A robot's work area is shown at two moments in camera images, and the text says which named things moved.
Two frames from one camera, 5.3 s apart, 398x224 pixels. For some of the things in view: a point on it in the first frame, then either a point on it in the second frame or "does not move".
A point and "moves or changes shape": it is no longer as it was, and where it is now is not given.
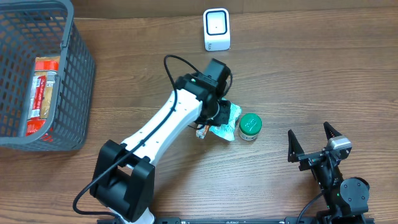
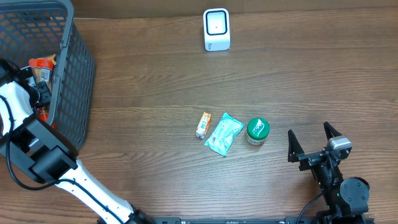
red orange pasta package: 41,95 moves or changes shape
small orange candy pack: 201,131 does not move
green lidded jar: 250,125 to 257,129
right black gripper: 296,150 does not move
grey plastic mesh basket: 35,28 does not move
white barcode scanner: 217,29 does not move
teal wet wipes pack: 227,130 to 221,139
